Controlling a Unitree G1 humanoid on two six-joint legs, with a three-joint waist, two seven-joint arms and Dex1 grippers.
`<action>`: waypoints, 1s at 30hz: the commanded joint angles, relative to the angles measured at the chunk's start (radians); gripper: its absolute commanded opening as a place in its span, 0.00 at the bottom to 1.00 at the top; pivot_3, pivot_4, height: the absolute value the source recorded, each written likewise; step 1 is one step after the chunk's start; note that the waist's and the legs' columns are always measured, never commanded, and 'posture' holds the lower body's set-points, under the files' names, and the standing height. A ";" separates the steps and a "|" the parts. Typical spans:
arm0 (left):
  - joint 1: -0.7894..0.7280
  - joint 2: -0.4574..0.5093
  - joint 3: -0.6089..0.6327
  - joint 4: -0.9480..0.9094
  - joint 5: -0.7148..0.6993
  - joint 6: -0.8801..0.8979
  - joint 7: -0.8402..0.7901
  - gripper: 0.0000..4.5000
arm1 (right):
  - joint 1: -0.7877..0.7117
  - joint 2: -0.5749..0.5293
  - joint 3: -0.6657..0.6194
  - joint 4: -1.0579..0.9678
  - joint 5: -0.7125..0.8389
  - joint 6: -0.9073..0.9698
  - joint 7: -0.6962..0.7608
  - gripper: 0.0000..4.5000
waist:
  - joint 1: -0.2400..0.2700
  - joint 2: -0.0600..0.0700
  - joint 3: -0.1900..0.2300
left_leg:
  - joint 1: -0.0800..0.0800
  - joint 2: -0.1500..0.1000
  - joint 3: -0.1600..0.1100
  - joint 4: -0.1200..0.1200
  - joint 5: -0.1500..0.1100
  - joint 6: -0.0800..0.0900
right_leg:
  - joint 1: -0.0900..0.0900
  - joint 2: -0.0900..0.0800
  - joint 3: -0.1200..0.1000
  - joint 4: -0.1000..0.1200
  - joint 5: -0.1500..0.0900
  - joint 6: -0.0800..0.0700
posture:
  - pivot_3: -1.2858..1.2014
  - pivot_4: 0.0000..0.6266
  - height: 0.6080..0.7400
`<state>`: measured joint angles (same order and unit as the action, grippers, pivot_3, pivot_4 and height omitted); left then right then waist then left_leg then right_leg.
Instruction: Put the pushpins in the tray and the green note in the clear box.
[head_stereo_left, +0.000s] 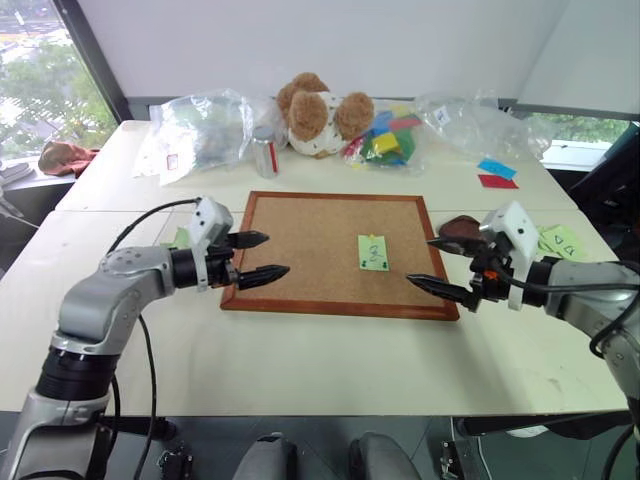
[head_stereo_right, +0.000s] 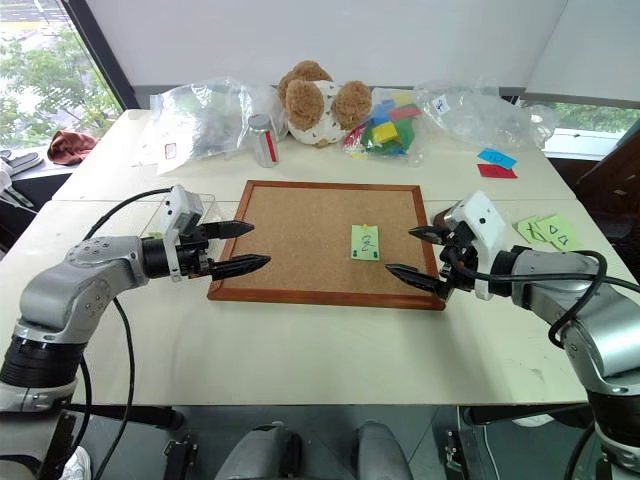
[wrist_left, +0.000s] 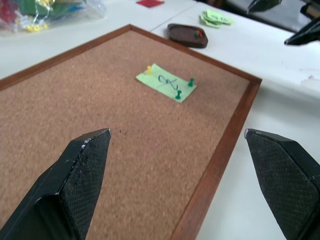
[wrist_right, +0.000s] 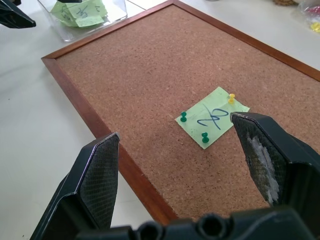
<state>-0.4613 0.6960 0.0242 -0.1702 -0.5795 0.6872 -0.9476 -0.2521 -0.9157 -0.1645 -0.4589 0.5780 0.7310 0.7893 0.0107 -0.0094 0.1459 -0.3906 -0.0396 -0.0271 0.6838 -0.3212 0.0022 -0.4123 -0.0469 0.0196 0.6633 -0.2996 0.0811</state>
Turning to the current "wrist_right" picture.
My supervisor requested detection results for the brown woven object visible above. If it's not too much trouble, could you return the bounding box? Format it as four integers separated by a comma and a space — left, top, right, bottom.
271, 0, 300, 6

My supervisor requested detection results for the clear plastic box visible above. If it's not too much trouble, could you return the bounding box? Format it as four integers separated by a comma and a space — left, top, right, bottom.
37, 0, 129, 43

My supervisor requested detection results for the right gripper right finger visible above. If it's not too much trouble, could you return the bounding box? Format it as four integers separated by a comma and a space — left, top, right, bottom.
230, 111, 320, 214

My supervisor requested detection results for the green note with blue scribble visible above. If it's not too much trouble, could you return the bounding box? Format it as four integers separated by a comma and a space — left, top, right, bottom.
174, 86, 251, 150

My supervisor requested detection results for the green paper note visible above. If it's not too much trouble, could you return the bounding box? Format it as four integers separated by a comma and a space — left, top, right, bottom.
50, 0, 109, 26
74, 14, 106, 28

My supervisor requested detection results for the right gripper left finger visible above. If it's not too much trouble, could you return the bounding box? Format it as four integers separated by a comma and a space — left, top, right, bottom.
29, 131, 121, 240

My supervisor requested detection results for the cork board with wooden frame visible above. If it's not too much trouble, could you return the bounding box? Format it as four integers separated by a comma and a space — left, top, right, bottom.
41, 0, 320, 226

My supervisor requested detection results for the clear plastic bag of pins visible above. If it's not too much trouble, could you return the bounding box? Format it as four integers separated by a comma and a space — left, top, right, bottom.
298, 0, 320, 34

